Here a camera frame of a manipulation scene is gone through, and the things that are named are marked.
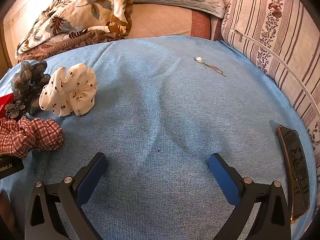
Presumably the red plaid scrunchie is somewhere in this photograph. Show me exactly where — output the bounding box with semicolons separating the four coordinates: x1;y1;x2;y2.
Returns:
1;117;64;159

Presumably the white dotted scrunchie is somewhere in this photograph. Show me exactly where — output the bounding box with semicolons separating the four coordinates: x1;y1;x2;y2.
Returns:
39;63;98;117

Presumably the black smartphone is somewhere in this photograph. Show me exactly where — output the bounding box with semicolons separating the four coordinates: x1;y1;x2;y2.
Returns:
276;125;310;224

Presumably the red tray box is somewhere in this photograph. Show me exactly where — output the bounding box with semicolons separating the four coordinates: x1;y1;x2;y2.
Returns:
0;93;14;119

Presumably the blue bed cloth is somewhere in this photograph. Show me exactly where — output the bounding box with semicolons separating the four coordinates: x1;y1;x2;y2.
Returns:
1;36;317;239

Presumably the floral leaf blanket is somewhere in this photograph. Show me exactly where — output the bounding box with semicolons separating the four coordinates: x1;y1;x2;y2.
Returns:
15;0;133;61

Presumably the pink quilted mattress cover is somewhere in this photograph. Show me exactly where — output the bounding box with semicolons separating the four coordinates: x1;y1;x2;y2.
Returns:
126;4;211;39

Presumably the striped floral pillow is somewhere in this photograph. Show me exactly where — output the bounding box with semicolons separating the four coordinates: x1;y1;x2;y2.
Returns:
221;0;320;156

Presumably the silver pendant necklace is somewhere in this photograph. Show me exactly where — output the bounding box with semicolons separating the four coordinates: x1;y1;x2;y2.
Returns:
194;56;228;78

